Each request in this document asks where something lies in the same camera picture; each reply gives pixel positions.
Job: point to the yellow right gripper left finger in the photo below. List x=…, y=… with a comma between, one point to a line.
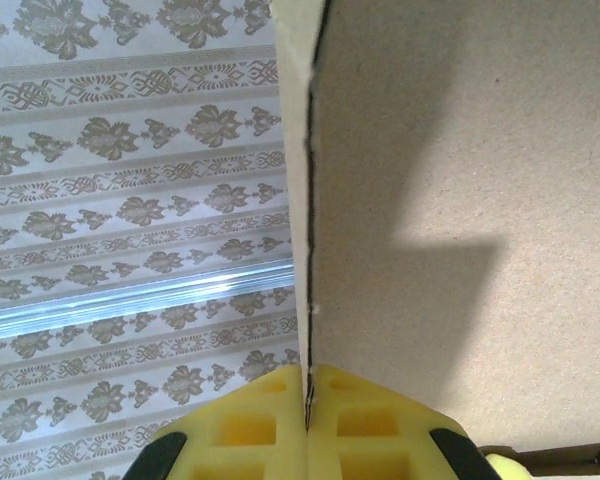
x=250, y=430

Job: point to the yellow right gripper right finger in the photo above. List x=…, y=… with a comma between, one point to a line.
x=370, y=430

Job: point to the brown cardboard paper box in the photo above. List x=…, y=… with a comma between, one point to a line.
x=455, y=175

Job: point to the aluminium frame post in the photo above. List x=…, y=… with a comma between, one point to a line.
x=130, y=300

